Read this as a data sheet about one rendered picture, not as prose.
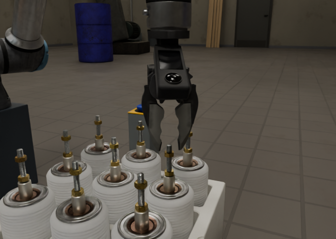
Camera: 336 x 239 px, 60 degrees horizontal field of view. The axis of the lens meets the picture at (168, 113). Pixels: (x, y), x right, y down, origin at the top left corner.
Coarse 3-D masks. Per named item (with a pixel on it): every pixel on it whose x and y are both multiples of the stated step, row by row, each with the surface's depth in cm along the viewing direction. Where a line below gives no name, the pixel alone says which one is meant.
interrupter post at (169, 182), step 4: (164, 176) 54; (168, 176) 54; (172, 176) 54; (164, 180) 55; (168, 180) 54; (172, 180) 55; (164, 184) 55; (168, 184) 54; (172, 184) 55; (164, 188) 55; (168, 188) 55; (172, 188) 55
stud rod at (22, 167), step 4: (20, 148) 51; (20, 152) 51; (20, 156) 51; (20, 164) 51; (24, 164) 52; (20, 168) 52; (24, 168) 52; (20, 172) 52; (24, 172) 52; (20, 176) 52
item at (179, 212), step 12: (144, 192) 56; (192, 192) 55; (156, 204) 52; (168, 204) 52; (180, 204) 52; (192, 204) 55; (168, 216) 52; (180, 216) 53; (192, 216) 56; (180, 228) 53
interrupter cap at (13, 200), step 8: (32, 184) 57; (40, 184) 57; (8, 192) 54; (16, 192) 54; (40, 192) 54; (8, 200) 52; (16, 200) 52; (24, 200) 52; (32, 200) 52; (40, 200) 52
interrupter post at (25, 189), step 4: (28, 180) 53; (20, 184) 52; (24, 184) 52; (28, 184) 52; (20, 188) 52; (24, 188) 52; (28, 188) 52; (20, 192) 52; (24, 192) 52; (28, 192) 53; (32, 192) 54; (20, 196) 53; (24, 196) 52; (28, 196) 53
